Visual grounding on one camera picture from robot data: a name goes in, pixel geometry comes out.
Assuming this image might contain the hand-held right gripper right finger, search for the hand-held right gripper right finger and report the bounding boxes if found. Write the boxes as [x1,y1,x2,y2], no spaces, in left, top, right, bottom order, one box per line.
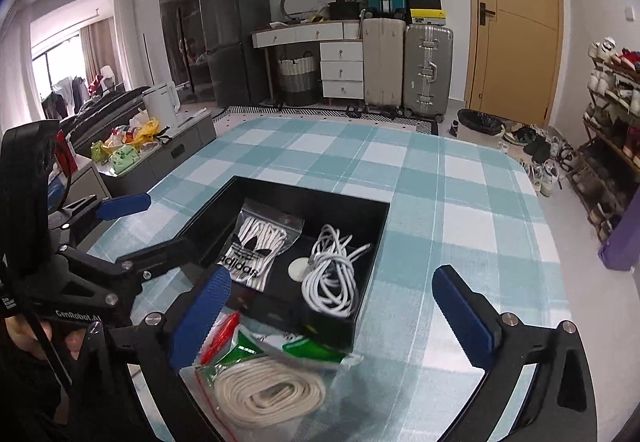
[431,265,599,442]

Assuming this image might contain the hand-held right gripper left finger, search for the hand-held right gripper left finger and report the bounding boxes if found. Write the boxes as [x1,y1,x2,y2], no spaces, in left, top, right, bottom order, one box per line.
[70,267,236,442]

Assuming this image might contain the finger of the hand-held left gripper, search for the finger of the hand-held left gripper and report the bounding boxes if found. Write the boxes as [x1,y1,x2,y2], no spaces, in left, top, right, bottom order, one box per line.
[57,233,202,303]
[47,193,152,245]

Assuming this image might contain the red white packet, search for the red white packet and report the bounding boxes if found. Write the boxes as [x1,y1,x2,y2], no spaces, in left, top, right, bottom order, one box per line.
[199,313,240,365]

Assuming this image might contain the bag of white shoelaces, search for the bag of white shoelaces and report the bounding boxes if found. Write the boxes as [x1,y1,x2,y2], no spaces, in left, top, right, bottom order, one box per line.
[218,202,306,293]

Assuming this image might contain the clear bag of cream rope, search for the clear bag of cream rope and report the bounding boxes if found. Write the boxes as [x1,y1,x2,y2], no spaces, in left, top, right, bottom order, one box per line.
[179,347,361,442]

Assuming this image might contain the green white packet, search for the green white packet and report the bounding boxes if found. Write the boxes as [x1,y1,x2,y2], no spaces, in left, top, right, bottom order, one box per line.
[197,326,363,369]

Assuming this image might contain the white cable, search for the white cable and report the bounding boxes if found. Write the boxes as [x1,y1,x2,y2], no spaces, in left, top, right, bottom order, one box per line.
[301,223,373,319]

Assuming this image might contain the black storage box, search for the black storage box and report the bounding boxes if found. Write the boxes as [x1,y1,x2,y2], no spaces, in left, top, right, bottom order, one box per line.
[167,175,391,354]

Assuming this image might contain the person's left hand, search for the person's left hand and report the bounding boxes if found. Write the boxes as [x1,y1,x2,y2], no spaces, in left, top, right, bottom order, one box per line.
[5,317,88,363]

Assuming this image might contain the green toy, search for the green toy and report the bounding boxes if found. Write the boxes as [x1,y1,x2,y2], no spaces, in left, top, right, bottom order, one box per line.
[90,142,140,176]

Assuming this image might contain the yellow plastic bag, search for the yellow plastic bag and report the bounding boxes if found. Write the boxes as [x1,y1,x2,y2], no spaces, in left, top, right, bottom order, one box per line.
[131,117,162,144]

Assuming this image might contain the teal white plaid tablecloth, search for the teal white plaid tablecloth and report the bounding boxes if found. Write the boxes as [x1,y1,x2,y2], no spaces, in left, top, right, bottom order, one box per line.
[85,115,568,442]

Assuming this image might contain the grey low cabinet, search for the grey low cabinet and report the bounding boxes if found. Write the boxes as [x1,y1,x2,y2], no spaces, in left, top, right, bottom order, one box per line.
[100,110,217,193]

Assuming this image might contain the black sofa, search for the black sofa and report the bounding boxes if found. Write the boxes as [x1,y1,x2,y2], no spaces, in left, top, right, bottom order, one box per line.
[62,86,151,150]

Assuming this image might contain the white appliance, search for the white appliance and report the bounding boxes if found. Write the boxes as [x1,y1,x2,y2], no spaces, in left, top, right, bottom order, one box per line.
[142,82,178,128]

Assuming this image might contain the hanging clothes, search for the hanging clothes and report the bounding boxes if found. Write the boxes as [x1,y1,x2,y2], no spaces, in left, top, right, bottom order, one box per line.
[42,75,126,118]

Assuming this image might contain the beige curtain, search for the beige curtain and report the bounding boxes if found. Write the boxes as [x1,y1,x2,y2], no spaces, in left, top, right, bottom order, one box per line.
[80,17,117,93]

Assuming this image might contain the purple bag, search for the purple bag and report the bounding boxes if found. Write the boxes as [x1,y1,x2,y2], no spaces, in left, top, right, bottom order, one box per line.
[597,209,640,273]

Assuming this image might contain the pile of shoes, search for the pile of shoes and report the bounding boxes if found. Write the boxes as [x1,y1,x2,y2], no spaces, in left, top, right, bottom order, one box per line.
[500,122,576,198]

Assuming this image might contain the dark glass wardrobe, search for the dark glass wardrobe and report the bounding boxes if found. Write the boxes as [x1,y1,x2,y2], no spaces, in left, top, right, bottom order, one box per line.
[159,0,203,103]

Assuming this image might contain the black trash bin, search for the black trash bin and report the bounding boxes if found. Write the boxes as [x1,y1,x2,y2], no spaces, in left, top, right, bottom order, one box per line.
[457,109,506,143]

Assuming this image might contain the grey refrigerator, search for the grey refrigerator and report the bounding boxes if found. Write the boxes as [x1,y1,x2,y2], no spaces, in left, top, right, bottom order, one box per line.
[198,0,273,106]

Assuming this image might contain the woven laundry basket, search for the woven laundry basket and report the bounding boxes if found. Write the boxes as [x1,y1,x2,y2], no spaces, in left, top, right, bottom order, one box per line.
[276,51,321,106]

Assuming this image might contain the wooden shoe rack with shoes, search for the wooden shoe rack with shoes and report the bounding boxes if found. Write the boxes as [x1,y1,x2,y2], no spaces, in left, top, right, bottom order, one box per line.
[570,37,640,243]

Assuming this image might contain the silver suitcase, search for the silver suitcase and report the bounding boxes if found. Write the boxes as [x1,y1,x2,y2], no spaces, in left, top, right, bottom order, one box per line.
[402,24,454,119]

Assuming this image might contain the white desk with drawers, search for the white desk with drawers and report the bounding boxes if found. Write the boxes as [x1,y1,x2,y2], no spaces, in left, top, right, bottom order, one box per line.
[251,20,365,100]

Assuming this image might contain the tan wooden door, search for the tan wooden door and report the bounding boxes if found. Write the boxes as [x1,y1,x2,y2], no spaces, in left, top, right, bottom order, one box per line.
[464,0,561,127]

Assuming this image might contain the beige suitcase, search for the beige suitcase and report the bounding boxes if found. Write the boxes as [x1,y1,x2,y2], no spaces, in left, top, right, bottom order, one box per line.
[361,17,407,115]

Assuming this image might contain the yellow black shoe box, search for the yellow black shoe box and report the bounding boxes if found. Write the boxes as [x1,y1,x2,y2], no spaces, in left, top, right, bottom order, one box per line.
[410,9,447,26]

